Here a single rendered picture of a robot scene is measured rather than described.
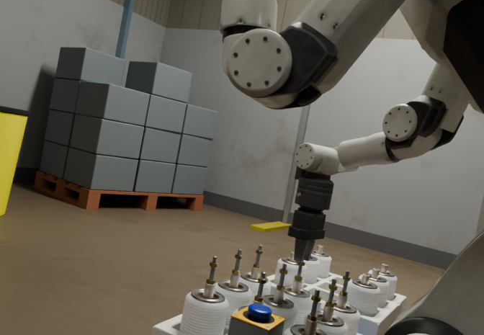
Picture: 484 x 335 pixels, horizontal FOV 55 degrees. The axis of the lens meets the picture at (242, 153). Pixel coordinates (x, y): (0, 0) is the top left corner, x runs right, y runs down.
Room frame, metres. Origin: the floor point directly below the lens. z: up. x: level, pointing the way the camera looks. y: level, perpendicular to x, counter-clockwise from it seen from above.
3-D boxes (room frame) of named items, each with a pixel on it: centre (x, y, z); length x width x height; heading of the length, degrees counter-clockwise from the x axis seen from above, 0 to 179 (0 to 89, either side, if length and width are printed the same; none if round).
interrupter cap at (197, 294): (1.01, 0.02, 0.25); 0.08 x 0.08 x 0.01
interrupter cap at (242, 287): (1.11, -0.04, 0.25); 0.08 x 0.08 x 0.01
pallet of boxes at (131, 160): (3.60, 0.85, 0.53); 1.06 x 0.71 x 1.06; 141
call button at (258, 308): (0.77, -0.08, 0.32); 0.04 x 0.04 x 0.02
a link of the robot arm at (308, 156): (1.17, -0.18, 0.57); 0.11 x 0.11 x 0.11; 40
